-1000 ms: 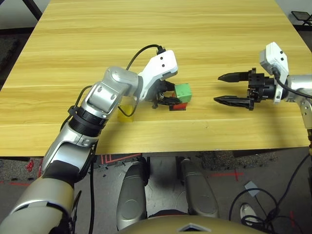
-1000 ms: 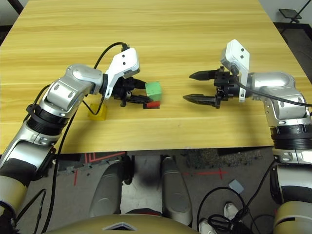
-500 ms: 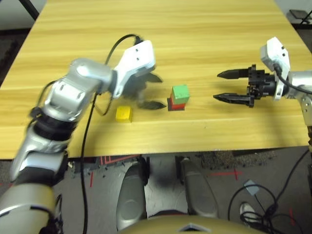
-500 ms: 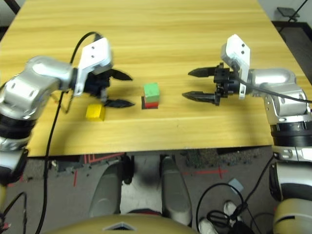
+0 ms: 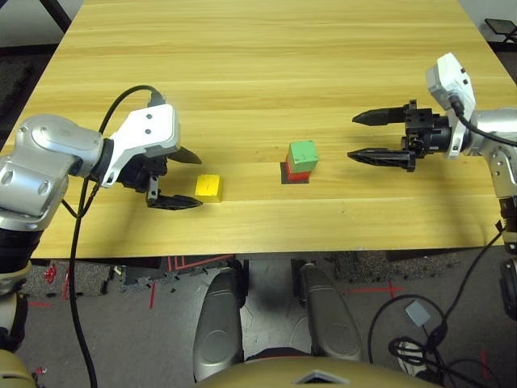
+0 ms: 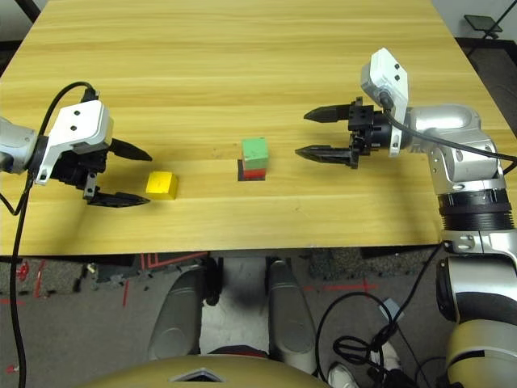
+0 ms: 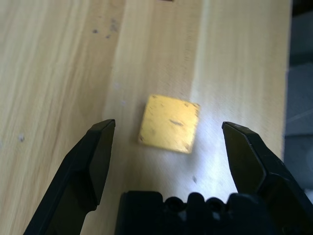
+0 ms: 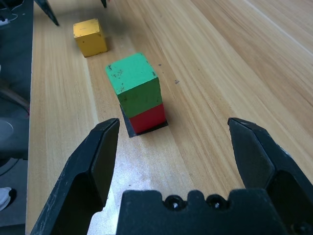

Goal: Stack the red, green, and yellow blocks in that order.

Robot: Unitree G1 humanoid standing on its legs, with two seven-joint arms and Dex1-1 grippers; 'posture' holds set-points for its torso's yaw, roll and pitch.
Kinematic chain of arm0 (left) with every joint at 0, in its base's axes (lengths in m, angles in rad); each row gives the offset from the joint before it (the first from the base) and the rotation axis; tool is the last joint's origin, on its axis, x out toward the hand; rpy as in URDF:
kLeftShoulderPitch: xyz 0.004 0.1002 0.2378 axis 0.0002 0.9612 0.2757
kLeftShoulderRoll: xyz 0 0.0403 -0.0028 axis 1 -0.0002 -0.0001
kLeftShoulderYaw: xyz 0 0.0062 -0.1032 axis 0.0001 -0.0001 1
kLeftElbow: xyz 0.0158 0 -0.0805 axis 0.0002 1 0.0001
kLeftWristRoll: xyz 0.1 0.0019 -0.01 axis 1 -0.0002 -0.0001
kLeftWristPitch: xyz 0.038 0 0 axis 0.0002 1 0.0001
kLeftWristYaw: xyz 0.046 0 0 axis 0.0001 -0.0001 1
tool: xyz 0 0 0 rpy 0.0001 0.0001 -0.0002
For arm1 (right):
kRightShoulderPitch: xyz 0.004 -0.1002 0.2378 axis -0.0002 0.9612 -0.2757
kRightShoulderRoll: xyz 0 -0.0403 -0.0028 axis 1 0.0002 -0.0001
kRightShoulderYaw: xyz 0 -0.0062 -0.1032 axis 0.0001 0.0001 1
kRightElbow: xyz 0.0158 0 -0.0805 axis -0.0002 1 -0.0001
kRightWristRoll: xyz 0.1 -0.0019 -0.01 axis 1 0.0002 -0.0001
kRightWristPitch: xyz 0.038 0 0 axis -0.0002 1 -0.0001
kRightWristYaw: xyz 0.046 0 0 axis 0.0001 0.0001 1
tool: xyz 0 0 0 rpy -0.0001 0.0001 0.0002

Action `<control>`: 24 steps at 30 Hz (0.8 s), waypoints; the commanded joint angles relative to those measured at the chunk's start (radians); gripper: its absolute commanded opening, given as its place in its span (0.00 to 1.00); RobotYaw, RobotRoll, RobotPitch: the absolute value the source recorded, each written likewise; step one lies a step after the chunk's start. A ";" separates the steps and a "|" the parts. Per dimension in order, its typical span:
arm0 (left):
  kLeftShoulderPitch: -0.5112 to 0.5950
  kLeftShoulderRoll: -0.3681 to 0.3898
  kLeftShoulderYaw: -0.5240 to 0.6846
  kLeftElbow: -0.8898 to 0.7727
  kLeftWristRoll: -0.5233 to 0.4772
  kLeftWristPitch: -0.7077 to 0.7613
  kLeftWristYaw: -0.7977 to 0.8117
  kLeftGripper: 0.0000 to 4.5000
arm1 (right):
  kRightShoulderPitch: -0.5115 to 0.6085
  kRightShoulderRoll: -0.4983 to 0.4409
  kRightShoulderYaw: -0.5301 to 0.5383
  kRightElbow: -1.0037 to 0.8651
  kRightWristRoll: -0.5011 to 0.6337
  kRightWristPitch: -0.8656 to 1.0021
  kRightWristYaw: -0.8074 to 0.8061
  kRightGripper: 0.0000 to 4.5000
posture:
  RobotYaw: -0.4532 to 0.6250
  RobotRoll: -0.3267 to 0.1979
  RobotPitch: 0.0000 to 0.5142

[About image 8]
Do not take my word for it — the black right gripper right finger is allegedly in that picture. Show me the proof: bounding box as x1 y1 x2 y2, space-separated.
227 117 313 235

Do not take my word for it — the red wooden block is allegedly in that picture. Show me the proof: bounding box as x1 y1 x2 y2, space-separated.
128 102 165 135

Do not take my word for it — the grey right robot leg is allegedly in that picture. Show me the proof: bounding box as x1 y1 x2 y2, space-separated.
0 117 30 172

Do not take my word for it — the black square marker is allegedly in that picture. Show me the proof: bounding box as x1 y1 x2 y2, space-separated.
119 104 169 138

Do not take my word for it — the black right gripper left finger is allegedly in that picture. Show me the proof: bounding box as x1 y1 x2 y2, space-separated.
30 118 120 235

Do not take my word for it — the yellow wooden block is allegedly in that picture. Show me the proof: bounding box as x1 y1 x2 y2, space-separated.
73 18 109 58

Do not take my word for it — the green wooden block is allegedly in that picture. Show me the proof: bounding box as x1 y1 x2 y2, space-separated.
105 52 163 118

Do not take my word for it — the white sneaker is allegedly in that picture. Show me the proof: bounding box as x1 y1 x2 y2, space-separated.
0 187 12 212

